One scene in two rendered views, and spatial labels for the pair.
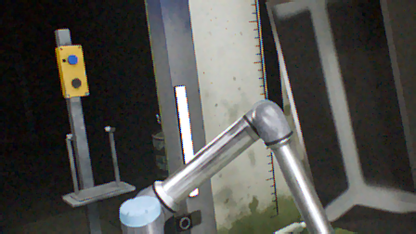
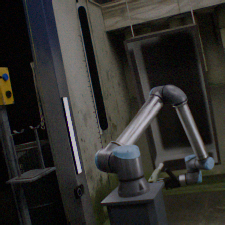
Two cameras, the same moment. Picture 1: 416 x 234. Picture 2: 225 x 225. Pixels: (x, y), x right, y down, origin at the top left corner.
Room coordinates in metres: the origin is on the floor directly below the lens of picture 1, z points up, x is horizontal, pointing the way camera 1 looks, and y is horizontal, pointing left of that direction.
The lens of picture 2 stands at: (0.08, 1.47, 1.21)
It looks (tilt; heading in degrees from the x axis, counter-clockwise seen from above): 3 degrees down; 323
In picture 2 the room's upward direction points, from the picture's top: 11 degrees counter-clockwise
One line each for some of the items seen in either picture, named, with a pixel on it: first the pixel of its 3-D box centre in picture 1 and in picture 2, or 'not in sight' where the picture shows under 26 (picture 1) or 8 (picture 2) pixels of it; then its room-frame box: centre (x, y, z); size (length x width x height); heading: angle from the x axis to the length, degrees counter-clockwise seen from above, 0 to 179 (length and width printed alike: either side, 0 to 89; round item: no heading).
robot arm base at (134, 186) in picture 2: not in sight; (132, 184); (1.61, 0.28, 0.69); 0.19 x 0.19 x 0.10
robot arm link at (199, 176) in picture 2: not in sight; (193, 177); (1.76, -0.42, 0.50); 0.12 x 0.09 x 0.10; 36
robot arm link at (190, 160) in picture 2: not in sight; (193, 163); (1.75, -0.42, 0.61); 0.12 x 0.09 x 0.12; 178
